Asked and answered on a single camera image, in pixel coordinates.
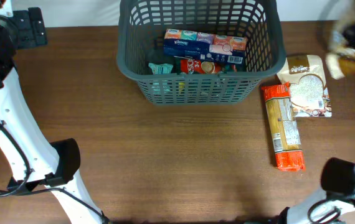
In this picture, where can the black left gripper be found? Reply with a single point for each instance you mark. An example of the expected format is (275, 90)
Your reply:
(32, 27)

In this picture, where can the beige nuts bag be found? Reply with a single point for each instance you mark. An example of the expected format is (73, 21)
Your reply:
(340, 58)

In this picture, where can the white rice bag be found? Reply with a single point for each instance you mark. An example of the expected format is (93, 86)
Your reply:
(308, 89)

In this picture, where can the orange spaghetti packet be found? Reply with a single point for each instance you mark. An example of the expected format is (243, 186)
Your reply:
(283, 127)

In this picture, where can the teal wet wipes pack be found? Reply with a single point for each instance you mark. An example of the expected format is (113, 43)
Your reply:
(160, 69)

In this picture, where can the Kleenex tissue multipack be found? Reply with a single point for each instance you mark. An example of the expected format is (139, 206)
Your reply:
(204, 46)

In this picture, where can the green Nescafe coffee bag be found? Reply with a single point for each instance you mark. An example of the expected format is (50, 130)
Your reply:
(190, 66)

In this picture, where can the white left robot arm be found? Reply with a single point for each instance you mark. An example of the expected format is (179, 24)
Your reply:
(37, 165)

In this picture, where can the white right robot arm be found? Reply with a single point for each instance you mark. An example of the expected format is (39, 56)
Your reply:
(336, 196)

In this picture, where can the grey plastic basket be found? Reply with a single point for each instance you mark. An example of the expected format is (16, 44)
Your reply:
(142, 27)

